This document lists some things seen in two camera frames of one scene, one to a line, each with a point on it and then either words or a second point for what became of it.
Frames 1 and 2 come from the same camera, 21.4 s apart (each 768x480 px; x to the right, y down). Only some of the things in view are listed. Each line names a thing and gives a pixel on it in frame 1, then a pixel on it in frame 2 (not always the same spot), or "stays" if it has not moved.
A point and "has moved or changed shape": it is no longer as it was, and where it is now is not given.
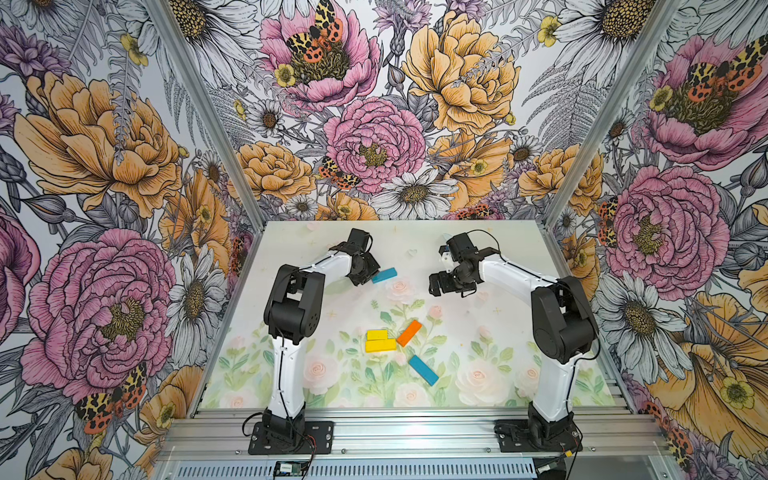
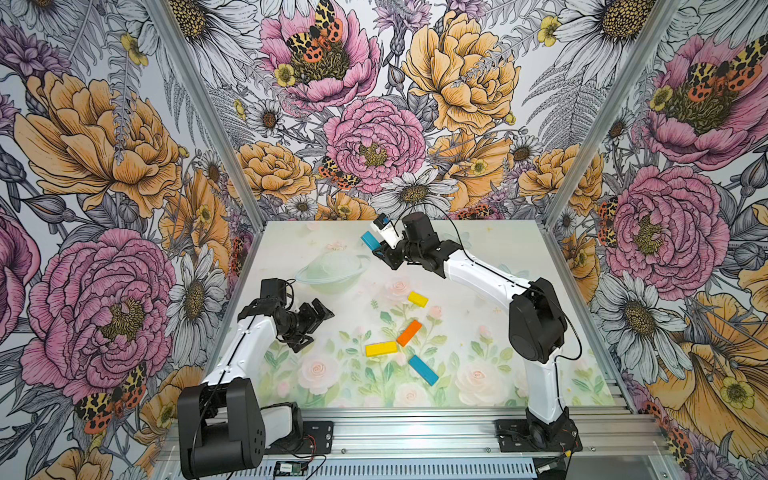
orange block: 409,333 stays
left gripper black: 373,265 → 311,322
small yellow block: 377,334 → 418,299
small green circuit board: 291,468 stays
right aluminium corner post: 582,161 stays
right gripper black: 445,285 → 390,259
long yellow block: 381,345 stays
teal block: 424,370 stays
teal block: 384,275 has moved or changed shape
